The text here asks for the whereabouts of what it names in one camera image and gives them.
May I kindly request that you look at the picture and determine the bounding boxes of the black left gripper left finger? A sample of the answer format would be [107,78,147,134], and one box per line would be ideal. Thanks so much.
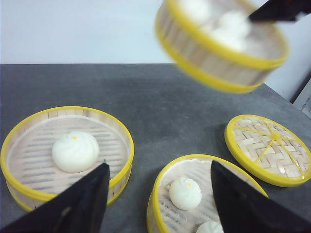
[1,163,110,233]

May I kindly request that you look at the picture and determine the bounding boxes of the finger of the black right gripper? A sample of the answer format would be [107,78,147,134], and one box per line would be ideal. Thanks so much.
[248,0,311,22]

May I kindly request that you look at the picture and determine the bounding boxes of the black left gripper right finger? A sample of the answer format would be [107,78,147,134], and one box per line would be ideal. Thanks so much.
[210,161,311,233]

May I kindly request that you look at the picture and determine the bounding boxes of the woven bamboo steamer lid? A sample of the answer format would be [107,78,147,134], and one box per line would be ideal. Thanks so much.
[224,115,311,187]

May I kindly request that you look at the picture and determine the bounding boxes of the bamboo steamer basket single bun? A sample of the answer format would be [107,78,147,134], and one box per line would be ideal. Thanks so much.
[0,106,134,211]

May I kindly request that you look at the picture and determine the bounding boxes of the bamboo steamer basket yellow rims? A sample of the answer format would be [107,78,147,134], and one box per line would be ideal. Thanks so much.
[155,0,288,93]

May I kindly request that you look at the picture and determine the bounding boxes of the white steamed bun lower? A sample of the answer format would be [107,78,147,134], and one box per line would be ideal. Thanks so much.
[196,221,224,233]

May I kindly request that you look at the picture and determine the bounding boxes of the large white steamed bun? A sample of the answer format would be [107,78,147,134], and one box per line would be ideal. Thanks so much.
[52,131,100,173]

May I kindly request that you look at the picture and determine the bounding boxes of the small white steamed bun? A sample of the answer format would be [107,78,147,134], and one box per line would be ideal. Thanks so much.
[169,177,202,211]

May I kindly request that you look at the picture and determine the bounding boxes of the white steamed bun blurred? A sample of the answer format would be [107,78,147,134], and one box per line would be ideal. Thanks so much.
[179,0,211,24]

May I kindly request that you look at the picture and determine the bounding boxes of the bamboo steamer basket two buns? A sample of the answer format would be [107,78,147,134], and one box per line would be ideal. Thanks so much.
[147,154,265,233]

